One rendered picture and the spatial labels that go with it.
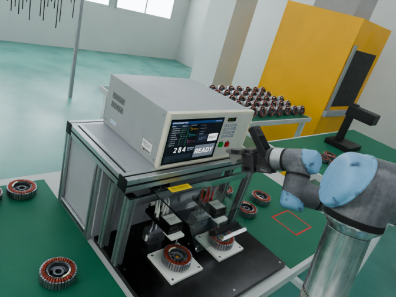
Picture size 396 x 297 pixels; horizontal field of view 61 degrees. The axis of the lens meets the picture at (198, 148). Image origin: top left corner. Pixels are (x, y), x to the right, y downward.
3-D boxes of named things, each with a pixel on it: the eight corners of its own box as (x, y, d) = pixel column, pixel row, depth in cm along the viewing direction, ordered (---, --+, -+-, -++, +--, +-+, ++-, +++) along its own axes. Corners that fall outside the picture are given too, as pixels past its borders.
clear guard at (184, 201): (246, 231, 114) (252, 217, 112) (195, 253, 98) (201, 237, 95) (186, 180, 134) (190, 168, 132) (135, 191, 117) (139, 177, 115)
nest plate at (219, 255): (243, 250, 142) (243, 248, 141) (218, 262, 132) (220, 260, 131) (218, 228, 151) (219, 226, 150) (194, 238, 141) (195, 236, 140)
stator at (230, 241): (237, 246, 141) (240, 240, 140) (220, 255, 134) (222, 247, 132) (219, 230, 148) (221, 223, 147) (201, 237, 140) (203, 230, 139)
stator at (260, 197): (256, 192, 195) (258, 187, 194) (272, 203, 190) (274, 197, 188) (246, 198, 187) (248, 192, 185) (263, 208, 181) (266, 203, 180)
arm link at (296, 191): (318, 215, 100) (325, 180, 102) (282, 205, 99) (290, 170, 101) (307, 215, 107) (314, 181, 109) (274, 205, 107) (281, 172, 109)
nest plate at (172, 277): (202, 270, 125) (203, 267, 125) (171, 285, 115) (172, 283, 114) (177, 244, 134) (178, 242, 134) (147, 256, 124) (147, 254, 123)
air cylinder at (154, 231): (164, 240, 134) (167, 229, 132) (148, 246, 129) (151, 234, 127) (156, 232, 137) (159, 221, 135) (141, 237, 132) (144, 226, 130)
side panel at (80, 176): (93, 238, 128) (107, 165, 115) (86, 240, 126) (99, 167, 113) (64, 197, 145) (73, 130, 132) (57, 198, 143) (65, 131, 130)
